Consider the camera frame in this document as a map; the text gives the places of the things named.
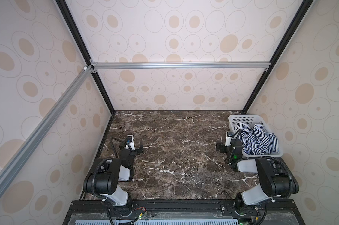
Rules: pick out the horizontal aluminium back rail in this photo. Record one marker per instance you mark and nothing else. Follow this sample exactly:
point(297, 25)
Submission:
point(183, 65)

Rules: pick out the blue white striped tank top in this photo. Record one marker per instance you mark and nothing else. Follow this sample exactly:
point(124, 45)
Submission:
point(256, 141)

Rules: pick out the left black corner post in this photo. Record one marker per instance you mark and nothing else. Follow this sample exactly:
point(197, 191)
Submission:
point(71, 24)

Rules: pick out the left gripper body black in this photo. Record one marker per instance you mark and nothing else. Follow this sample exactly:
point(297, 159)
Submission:
point(136, 152)

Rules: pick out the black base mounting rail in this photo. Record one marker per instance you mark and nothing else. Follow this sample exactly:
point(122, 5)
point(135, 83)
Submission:
point(182, 212)

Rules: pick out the black corner post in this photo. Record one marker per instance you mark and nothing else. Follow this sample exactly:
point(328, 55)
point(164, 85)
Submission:
point(292, 28)
point(71, 24)

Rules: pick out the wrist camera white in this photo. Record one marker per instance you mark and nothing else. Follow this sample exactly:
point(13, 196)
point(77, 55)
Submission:
point(229, 137)
point(129, 142)

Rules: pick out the diagonal aluminium left rail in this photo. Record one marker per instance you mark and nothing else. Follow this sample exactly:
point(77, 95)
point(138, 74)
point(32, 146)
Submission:
point(18, 161)

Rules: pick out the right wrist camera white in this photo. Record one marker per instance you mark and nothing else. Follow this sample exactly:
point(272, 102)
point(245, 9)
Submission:
point(229, 137)

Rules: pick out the white plastic laundry basket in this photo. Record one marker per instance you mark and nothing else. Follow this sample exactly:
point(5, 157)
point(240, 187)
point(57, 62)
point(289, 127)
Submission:
point(250, 120)

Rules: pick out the right black corner post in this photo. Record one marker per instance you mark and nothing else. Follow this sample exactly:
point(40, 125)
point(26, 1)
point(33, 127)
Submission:
point(292, 28)

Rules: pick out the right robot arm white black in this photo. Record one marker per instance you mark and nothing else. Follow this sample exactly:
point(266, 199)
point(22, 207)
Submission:
point(276, 181)

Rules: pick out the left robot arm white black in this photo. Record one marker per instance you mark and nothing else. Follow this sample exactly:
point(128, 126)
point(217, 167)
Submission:
point(102, 180)

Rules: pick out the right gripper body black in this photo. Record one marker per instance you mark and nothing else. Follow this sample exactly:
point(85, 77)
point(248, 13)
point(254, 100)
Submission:
point(223, 146)

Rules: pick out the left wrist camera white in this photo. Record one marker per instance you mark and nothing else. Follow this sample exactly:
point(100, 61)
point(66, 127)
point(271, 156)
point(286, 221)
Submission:
point(129, 142)

